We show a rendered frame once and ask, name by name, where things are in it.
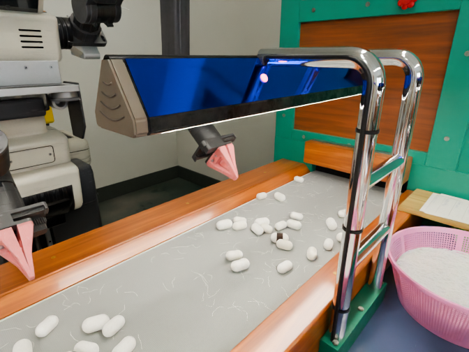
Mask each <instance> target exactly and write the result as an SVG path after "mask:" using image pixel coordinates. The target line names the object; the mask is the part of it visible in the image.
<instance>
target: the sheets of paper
mask: <svg viewBox="0 0 469 352"><path fill-rule="evenodd" d="M419 211H423V212H424V213H427V214H432V215H435V216H438V217H443V218H446V219H451V220H454V221H459V222H462V223H466V224H469V200H464V199H462V198H457V197H453V196H448V195H445V194H436V193H433V194H432V195H431V196H430V198H429V199H428V200H427V201H426V202H425V203H424V205H423V206H422V208H421V209H420V210H419Z"/></svg>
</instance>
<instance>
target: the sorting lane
mask: <svg viewBox="0 0 469 352"><path fill-rule="evenodd" d="M301 177H303V178H304V181H303V182H302V183H300V182H296V181H294V180H293V181H291V182H288V183H287V184H284V185H283V186H280V187H279V188H277V189H274V190H272V191H270V192H268V193H267V197H266V198H265V199H262V200H258V199H257V198H255V199H253V200H251V201H249V202H247V203H245V204H243V205H240V206H239V207H236V208H234V209H233V210H230V211H228V212H226V213H224V214H222V215H220V216H218V217H216V218H213V219H211V220H209V221H207V222H205V223H203V224H201V225H199V226H196V227H194V228H192V229H190V230H188V231H186V232H185V233H182V234H180V235H178V236H176V237H174V238H172V239H170V240H167V241H165V242H163V243H161V244H159V245H157V246H155V247H152V248H150V249H148V250H146V251H144V252H142V253H141V254H138V255H136V256H134V257H132V258H129V259H128V260H126V261H123V262H121V263H119V264H117V265H115V266H113V267H111V268H108V269H106V270H104V271H102V272H100V273H98V274H96V275H94V276H92V277H90V278H88V279H85V280H84V281H81V282H79V283H77V284H75V285H73V286H71V287H69V288H67V289H65V290H62V291H60V292H58V293H56V294H54V295H52V296H50V297H48V298H45V299H44V300H41V301H40V302H37V303H36V304H33V305H31V306H29V307H27V308H25V309H23V310H21V311H18V312H16V313H14V314H12V315H10V316H8V317H6V318H3V319H1V320H0V352H13V347H14V345H15V343H16V342H18V341H19V340H21V339H28V340H30V341H31V343H32V350H33V352H68V351H74V347H75V345H76V344H77V343H78V342H80V341H87V342H93V343H96V344H97V345H98V347H99V352H112V350H113V348H114V347H115V346H116V345H117V344H118V343H119V342H120V341H121V340H122V339H123V338H124V337H127V336H132V337H134V338H135V340H136V345H135V348H134V349H133V350H132V351H131V352H230V351H231V350H232V349H233V348H234V347H235V346H236V345H238V343H239V342H240V341H241V340H242V339H243V338H245V337H246V336H247V335H248V334H249V333H250V332H251V331H253V330H254V329H255V328H256V327H257V326H258V325H259V324H260V323H261V322H263V321H264V320H265V319H266V318H267V317H268V316H269V315H270V314H271V313H272V312H273V311H274V310H275V309H277V308H278V307H279V306H280V305H281V304H282V303H283V302H285V301H286V300H287V299H288V298H289V297H290V296H291V295H292V294H293V293H294V292H295V291H296V290H297V289H298V288H299V287H301V286H302V285H303V284H304V283H305V282H306V281H307V280H309V279H310V278H311V277H312V276H313V275H314V274H315V273H316V272H317V271H318V270H319V269H320V268H321V267H322V266H323V265H325V264H326V263H327V262H328V261H329V260H330V259H331V258H333V257H334V256H335V255H336V254H337V253H338V252H339V251H340V247H341V243H340V242H339V241H338V240H337V239H336V236H337V235H338V234H339V233H342V232H343V229H342V225H343V222H344V217H339V216H338V211H340V210H345V207H346V202H347V197H348V187H349V182H345V181H342V180H339V179H334V178H331V177H327V176H324V175H319V174H316V173H312V172H310V173H308V174H306V175H303V176H301ZM276 192H279V193H282V194H283V195H284V196H285V200H284V201H283V202H281V201H279V200H277V199H275V197H274V194H275V193H276ZM383 196H384V191H379V190H376V189H372V188H370V189H369V190H368V198H367V203H366V211H365V215H364V224H363V227H364V229H365V227H367V226H368V225H369V224H370V223H371V222H372V221H373V220H374V219H375V218H376V217H377V216H378V215H379V214H380V212H381V208H382V201H383ZM291 212H297V213H301V214H302V215H303V219H302V220H300V221H299V222H300V223H301V228H300V229H299V230H295V229H293V228H289V227H288V226H286V228H284V229H282V230H276V229H275V224H276V223H278V222H280V221H285V222H287V220H288V219H292V218H291V217H290V213H291ZM235 217H243V218H245V219H246V223H247V227H246V228H245V229H242V230H234V229H233V227H231V228H228V229H224V230H219V229H217V227H216V223H217V222H218V221H221V220H224V219H229V220H231V221H232V225H233V223H234V221H233V219H234V218H235ZM264 217H266V218H268V220H269V226H271V227H272V228H273V231H272V232H271V233H270V234H269V233H266V232H263V234H262V235H256V234H255V233H254V232H253V231H252V230H251V226H252V224H254V221H255V220H256V219H259V218H264ZM328 218H333V219H334V220H335V222H336V224H337V228H336V229H335V230H330V229H329V228H328V226H327V224H326V220H327V219H328ZM293 220H295V221H298V220H296V219H293ZM273 233H285V234H287V235H288V237H289V240H288V241H291V243H292V249H291V250H289V251H288V250H285V249H280V248H278V247H277V246H276V243H275V242H272V240H271V234H273ZM327 238H330V239H332V240H333V246H332V249H331V250H326V249H325V248H324V247H323V244H324V242H325V240H326V239H327ZM309 247H315V248H316V250H317V256H316V259H315V260H313V261H311V260H309V259H308V258H307V250H308V248H309ZM235 250H240V251H241V252H242V253H243V256H242V258H246V259H248V261H249V263H250V265H249V267H248V268H247V269H245V270H241V271H238V272H234V271H233V270H232V269H231V263H232V262H233V261H229V260H228V259H227V258H226V253H227V252H228V251H235ZM283 261H290V262H291V263H292V269H291V270H289V271H287V272H286V273H283V274H281V273H279V272H278V270H277V267H278V265H279V264H280V263H282V262H283ZM100 314H106V315H108V316H109V318H110V320H111V319H112V318H113V317H115V316H117V315H121V316H123V317H124V318H125V323H124V326H123V328H121V329H120V330H119V331H118V332H117V333H116V334H114V335H113V336H111V337H105V336H104V335H103V333H102V330H99V331H95V332H92V333H85V332H84V331H83V330H82V323H83V321H84V320H85V319H86V318H89V317H92V316H97V315H100ZM50 315H55V316H57V317H58V319H59V322H58V325H57V326H56V327H55V328H54V329H53V330H52V331H51V332H50V333H49V334H48V335H47V336H45V337H37V336H36V333H35V330H36V327H37V326H38V325H39V324H40V323H41V322H42V321H44V320H45V319H46V318H47V317H48V316H50Z"/></svg>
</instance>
